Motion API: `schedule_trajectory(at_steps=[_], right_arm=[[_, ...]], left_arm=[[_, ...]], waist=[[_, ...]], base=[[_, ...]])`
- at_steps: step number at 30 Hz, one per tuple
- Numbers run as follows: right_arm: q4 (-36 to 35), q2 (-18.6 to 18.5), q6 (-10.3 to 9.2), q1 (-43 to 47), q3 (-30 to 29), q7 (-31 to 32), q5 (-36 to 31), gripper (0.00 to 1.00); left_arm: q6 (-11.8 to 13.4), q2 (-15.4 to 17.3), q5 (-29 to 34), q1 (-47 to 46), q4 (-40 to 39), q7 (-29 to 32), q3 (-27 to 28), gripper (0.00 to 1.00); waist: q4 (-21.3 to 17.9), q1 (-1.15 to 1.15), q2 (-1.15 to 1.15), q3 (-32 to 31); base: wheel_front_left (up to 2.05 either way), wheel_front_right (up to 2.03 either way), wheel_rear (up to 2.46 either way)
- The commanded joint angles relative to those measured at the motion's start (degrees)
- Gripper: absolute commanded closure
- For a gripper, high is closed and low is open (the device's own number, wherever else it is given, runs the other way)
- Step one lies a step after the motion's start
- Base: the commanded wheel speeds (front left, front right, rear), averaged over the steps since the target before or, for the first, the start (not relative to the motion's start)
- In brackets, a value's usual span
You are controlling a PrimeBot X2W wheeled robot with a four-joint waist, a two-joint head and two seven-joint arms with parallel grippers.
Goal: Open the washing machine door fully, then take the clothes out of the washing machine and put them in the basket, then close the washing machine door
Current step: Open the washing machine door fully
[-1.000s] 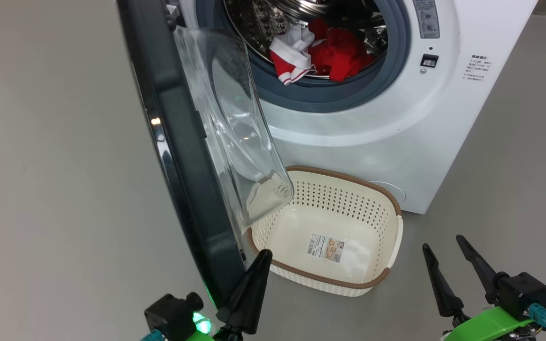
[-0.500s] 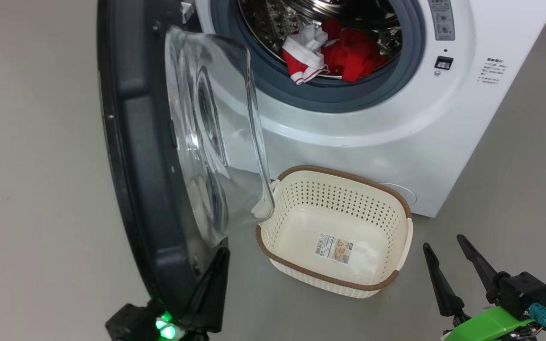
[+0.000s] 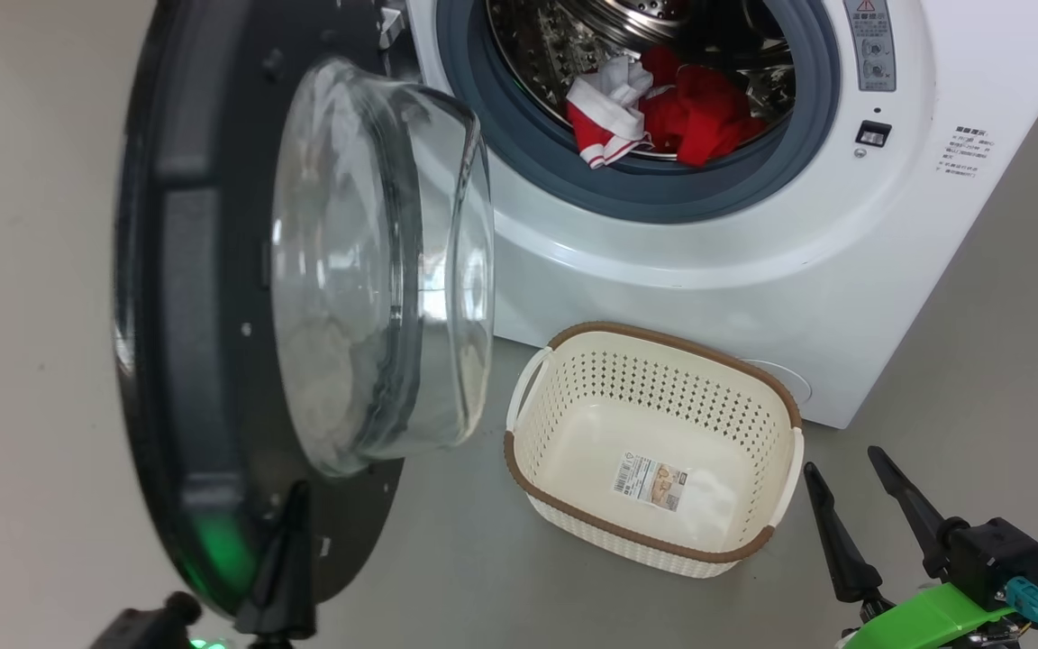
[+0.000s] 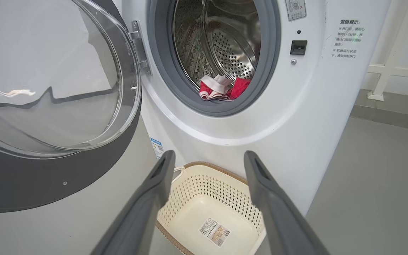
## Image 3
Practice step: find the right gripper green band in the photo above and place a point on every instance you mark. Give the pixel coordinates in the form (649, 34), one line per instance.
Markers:
(933, 622)

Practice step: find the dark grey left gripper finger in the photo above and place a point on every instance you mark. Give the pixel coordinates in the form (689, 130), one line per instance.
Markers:
(285, 586)

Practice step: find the black round glass washer door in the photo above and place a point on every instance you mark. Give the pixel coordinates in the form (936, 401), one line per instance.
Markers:
(186, 315)

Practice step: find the red and white garment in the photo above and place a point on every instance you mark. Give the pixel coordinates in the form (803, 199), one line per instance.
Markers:
(699, 117)

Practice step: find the printed product label sticker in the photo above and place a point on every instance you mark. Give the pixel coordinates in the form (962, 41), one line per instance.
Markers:
(650, 482)

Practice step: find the cream perforated basket brown rim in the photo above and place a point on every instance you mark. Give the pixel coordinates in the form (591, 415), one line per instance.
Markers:
(591, 451)

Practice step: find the white washing machine body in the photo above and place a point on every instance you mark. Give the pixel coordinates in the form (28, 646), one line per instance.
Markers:
(753, 261)

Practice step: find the grey rubber door gasket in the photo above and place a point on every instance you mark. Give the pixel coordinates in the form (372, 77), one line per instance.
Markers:
(519, 153)

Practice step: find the perforated steel washing machine drum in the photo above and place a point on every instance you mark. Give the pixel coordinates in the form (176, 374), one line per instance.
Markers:
(537, 45)

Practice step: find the round white drain filter cover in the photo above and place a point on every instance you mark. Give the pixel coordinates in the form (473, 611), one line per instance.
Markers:
(794, 383)

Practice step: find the grey warning label strip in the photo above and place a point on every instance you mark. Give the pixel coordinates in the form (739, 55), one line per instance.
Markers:
(870, 45)

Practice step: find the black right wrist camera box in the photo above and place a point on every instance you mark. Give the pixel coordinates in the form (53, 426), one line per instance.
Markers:
(997, 559)

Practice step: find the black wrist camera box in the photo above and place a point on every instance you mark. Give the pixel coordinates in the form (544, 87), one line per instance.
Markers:
(997, 559)
(145, 626)

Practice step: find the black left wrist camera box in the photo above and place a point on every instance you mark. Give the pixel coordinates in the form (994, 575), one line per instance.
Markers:
(145, 626)

